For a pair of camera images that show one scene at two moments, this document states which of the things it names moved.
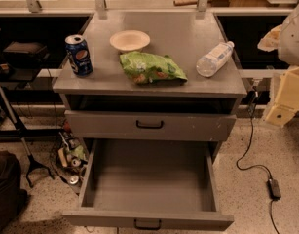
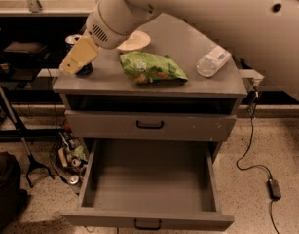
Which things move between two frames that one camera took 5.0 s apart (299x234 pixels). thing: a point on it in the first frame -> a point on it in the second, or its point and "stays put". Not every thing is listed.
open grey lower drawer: [150, 185] stays put
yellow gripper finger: [280, 114] -> [83, 51]
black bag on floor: [10, 201] stays put
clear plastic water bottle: [207, 64] stays put
